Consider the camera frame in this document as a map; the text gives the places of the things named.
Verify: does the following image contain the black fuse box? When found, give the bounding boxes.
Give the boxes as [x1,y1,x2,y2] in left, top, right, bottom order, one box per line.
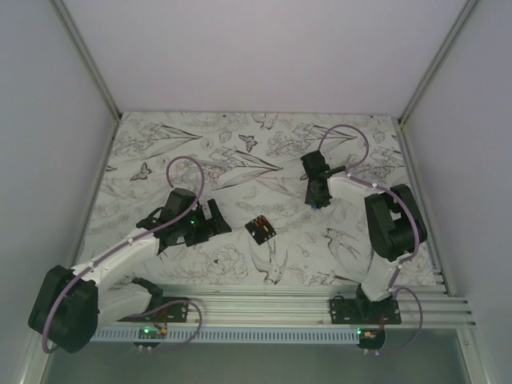
[245,215,276,245]

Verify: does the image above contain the left controller board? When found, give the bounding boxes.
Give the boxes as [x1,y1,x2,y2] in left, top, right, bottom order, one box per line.
[134,326,167,352]

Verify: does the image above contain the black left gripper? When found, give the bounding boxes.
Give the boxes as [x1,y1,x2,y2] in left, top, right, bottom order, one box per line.
[178,199,230,246]

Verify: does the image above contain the controller board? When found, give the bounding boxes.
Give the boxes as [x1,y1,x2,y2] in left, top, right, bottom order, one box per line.
[357,328,386,354]
[134,326,167,352]

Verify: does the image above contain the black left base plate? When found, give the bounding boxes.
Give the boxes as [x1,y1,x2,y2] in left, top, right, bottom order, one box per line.
[118,297,190,323]

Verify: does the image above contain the right controller board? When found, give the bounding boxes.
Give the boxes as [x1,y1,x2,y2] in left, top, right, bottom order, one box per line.
[357,328,386,354]

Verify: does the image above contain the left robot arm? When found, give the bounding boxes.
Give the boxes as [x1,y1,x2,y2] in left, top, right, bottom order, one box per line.
[28,188,231,353]

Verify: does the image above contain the black handled screwdriver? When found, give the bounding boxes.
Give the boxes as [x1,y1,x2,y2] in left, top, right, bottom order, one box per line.
[328,166,347,175]

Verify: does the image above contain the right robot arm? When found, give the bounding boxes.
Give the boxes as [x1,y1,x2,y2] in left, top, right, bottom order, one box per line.
[301,150,427,324]

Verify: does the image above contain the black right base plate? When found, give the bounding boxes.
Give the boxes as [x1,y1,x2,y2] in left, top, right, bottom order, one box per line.
[329,296,402,326]

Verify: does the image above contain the slotted cable duct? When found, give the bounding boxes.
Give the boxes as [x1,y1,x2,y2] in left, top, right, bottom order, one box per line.
[91,325,359,345]

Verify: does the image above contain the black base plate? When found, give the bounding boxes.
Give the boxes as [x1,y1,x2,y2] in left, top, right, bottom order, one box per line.
[118,297,190,323]
[329,296,402,326]

